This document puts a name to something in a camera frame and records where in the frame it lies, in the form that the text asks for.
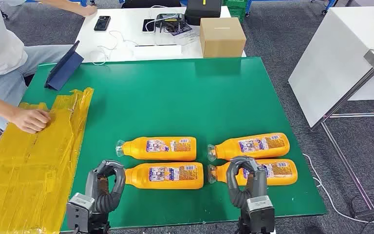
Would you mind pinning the brown cardboard box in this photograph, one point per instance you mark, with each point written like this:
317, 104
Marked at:
222, 37

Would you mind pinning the green table mat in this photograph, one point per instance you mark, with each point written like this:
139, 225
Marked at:
174, 103

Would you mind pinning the black handheld device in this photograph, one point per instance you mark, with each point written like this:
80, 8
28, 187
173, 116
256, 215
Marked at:
171, 20

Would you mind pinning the person's hand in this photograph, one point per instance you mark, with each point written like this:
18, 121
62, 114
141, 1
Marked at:
88, 10
30, 121

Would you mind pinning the tablet in blue case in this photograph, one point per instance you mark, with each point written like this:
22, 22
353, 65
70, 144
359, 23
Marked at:
64, 69

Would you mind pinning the person's left forearm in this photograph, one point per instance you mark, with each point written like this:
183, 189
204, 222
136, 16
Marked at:
64, 5

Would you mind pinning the green plastic crate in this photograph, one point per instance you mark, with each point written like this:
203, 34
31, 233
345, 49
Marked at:
235, 9

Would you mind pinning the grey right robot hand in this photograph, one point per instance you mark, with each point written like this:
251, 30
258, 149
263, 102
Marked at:
231, 181

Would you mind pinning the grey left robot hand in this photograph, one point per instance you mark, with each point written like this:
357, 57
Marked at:
121, 181

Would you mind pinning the person's right hand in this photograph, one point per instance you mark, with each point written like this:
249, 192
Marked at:
30, 121

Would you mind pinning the white desk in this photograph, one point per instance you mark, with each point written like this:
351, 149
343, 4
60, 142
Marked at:
129, 22

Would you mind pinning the black phone with round camera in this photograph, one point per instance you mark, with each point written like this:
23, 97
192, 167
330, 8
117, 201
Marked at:
102, 23

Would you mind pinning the person's left hand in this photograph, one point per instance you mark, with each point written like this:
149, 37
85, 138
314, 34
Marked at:
88, 10

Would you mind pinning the orange detergent bottle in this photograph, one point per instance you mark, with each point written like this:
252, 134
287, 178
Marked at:
164, 176
161, 149
280, 172
254, 147

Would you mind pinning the flat white box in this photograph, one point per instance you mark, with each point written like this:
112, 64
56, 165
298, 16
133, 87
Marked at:
157, 51

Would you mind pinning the yellow taped cardboard sheet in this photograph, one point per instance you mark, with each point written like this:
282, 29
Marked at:
29, 168

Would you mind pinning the blue metal cart frame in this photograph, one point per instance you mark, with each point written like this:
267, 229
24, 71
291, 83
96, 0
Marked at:
83, 2
330, 5

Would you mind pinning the black hard case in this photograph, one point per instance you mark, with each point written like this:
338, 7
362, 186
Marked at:
203, 11

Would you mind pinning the printed blue leaflet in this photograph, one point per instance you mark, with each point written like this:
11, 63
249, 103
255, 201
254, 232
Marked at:
180, 29

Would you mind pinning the metal table frame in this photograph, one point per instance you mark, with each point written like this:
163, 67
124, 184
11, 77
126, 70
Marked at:
361, 114

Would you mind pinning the white side table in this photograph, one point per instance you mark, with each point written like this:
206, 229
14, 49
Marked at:
329, 64

